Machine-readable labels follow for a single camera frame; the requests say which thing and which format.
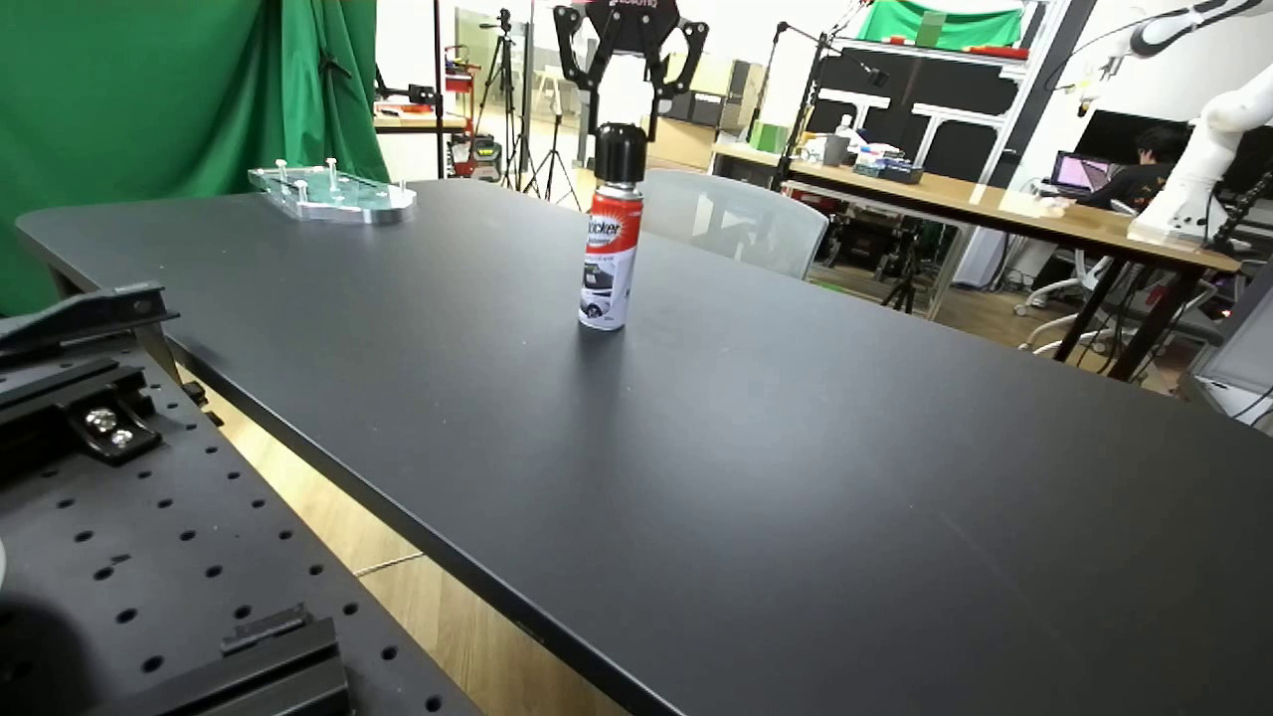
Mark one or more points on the long wooden desk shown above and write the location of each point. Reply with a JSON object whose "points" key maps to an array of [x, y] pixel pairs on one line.
{"points": [[955, 197]]}

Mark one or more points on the black camera tripod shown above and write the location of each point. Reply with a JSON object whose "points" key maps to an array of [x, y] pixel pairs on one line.
{"points": [[502, 61]]}

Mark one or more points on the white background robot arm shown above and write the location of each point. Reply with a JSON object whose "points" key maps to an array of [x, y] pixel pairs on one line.
{"points": [[1198, 166]]}

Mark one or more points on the black flat metal bar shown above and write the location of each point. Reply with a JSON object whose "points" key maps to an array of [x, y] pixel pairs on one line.
{"points": [[263, 661]]}

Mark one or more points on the small black tripod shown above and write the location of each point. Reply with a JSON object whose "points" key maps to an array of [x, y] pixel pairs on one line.
{"points": [[904, 262]]}

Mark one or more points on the red white spray can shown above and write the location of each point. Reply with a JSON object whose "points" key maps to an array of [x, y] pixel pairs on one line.
{"points": [[608, 274]]}

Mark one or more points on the green cloth on shelf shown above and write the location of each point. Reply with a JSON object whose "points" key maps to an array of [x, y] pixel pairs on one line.
{"points": [[941, 26]]}

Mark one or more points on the black metal mounting bracket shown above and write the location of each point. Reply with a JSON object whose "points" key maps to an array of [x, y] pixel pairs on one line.
{"points": [[83, 319]]}

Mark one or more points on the plain cardboard box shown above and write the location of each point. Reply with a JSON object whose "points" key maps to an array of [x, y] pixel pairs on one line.
{"points": [[678, 145]]}

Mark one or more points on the green box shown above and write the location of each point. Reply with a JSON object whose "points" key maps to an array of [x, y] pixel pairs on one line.
{"points": [[768, 138]]}

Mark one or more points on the clear acrylic plate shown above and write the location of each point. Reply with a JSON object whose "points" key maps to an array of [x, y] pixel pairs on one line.
{"points": [[333, 201]]}

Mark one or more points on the black computer monitor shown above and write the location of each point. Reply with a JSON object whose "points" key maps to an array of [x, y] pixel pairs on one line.
{"points": [[1128, 138]]}

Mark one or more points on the black clamp with silver screws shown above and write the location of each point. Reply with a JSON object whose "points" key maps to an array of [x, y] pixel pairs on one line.
{"points": [[107, 422]]}

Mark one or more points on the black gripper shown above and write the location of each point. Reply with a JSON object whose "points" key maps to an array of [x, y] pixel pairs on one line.
{"points": [[637, 26]]}

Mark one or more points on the green screen cloth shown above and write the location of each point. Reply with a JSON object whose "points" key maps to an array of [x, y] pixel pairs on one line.
{"points": [[135, 95]]}

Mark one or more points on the grey light stand tripod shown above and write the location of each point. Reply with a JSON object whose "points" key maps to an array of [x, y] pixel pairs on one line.
{"points": [[551, 170]]}

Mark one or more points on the white cabinet with black panels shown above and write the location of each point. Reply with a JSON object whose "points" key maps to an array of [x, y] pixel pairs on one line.
{"points": [[918, 95]]}

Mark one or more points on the small wooden table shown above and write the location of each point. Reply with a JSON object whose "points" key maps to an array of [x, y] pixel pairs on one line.
{"points": [[418, 126]]}

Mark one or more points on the black perforated breadboard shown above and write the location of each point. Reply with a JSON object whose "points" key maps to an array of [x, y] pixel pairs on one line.
{"points": [[172, 559]]}

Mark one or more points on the open laptop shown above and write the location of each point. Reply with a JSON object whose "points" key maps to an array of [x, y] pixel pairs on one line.
{"points": [[1084, 174]]}

